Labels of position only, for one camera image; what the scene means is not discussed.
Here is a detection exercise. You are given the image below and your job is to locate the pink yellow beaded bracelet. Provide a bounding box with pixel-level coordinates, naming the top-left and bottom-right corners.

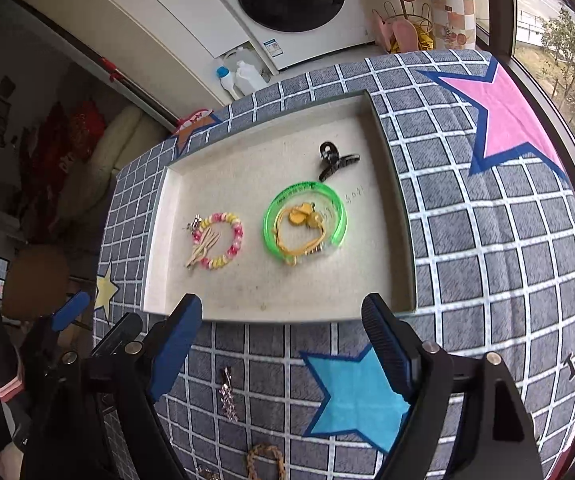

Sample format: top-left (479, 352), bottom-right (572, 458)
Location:
top-left (191, 211), bottom-right (246, 271)

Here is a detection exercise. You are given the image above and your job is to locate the brown braided bracelet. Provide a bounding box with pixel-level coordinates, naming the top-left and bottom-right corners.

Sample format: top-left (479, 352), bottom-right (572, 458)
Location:
top-left (244, 442), bottom-right (288, 480)

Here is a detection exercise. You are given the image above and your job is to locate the yellow hair tie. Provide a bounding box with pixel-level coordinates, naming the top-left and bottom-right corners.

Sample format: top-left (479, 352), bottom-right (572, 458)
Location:
top-left (272, 201), bottom-right (330, 267)

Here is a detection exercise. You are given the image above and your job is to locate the green translucent bangle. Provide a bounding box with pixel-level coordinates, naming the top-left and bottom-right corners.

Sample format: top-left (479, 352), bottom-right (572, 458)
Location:
top-left (263, 181), bottom-right (348, 266)

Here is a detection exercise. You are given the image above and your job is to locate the black claw hair clip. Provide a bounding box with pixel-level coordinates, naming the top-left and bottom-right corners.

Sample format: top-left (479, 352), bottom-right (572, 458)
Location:
top-left (318, 141), bottom-right (360, 182)

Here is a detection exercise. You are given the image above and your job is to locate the wooden chair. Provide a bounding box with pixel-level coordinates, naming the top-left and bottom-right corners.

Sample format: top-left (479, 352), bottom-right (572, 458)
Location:
top-left (2, 245), bottom-right (70, 322)

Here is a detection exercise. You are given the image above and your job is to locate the beige sofa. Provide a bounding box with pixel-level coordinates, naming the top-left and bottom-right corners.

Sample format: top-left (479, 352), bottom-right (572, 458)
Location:
top-left (58, 105), bottom-right (168, 219)

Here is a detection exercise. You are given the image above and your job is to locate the green shallow tray box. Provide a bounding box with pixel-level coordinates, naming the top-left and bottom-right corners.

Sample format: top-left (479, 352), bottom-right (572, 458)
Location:
top-left (142, 91), bottom-right (417, 323)

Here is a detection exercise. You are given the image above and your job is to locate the blue cap detergent bottle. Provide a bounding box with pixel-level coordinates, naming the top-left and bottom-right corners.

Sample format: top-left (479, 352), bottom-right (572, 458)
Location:
top-left (216, 66), bottom-right (240, 101)

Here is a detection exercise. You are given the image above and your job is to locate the white plastic bottle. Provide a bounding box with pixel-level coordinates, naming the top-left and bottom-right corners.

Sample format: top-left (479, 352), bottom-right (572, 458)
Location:
top-left (236, 61), bottom-right (267, 96)

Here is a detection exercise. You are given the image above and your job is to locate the lower white washing machine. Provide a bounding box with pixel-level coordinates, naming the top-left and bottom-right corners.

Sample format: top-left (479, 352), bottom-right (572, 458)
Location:
top-left (222, 0), bottom-right (372, 72)

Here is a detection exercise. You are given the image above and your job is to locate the metal slipper rack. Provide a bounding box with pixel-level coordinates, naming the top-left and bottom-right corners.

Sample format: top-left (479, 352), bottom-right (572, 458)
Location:
top-left (370, 0), bottom-right (435, 54)

